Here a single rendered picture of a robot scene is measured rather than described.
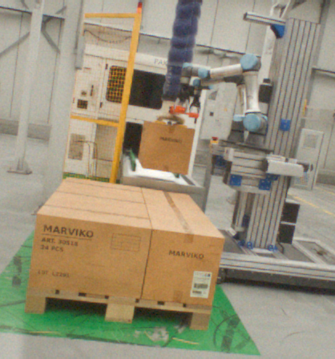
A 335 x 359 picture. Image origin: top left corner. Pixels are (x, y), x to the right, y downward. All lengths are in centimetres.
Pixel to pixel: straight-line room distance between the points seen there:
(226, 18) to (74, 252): 1128
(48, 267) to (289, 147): 203
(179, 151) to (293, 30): 130
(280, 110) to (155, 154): 107
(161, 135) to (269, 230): 118
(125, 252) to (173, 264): 27
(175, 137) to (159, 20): 930
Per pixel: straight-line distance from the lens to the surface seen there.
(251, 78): 291
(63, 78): 405
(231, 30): 1287
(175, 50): 365
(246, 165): 297
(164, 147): 341
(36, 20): 636
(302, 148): 327
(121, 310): 228
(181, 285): 225
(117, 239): 213
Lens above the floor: 110
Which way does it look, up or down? 8 degrees down
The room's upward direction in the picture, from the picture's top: 10 degrees clockwise
